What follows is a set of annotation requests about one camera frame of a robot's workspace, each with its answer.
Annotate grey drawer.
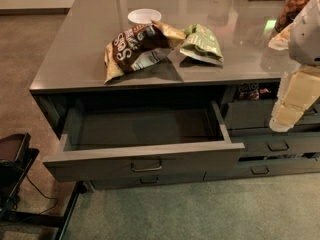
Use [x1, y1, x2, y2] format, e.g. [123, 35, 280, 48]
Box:
[92, 172, 205, 190]
[231, 132, 320, 157]
[224, 99, 320, 130]
[204, 157, 320, 181]
[43, 102, 244, 182]

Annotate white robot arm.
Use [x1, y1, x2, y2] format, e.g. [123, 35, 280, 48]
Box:
[268, 0, 320, 132]

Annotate snack bags in drawer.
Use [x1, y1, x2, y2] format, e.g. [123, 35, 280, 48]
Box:
[237, 83, 279, 100]

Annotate right top grey drawer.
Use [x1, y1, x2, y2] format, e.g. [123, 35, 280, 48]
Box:
[224, 99, 320, 130]

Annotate right middle grey drawer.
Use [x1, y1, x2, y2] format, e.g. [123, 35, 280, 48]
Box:
[231, 132, 320, 157]

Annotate right bottom grey drawer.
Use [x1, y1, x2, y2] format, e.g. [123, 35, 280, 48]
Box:
[204, 157, 320, 181]

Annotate lower left grey drawer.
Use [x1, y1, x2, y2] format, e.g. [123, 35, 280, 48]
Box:
[92, 172, 205, 190]

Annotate snack jar with black lid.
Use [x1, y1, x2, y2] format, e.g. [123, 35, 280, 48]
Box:
[274, 0, 310, 32]

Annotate green chip bag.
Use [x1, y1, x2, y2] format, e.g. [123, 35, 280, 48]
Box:
[180, 24, 224, 66]

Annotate brown chip bag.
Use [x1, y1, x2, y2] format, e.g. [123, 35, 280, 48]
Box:
[104, 21, 186, 82]

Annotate white bowl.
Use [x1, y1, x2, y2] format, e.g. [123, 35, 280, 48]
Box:
[128, 9, 162, 24]

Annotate grey counter cabinet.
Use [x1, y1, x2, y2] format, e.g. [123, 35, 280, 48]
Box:
[29, 0, 320, 191]

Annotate black metal stand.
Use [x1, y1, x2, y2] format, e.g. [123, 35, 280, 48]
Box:
[0, 133, 87, 240]

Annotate black cable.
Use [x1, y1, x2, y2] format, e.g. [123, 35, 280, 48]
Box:
[13, 163, 60, 222]

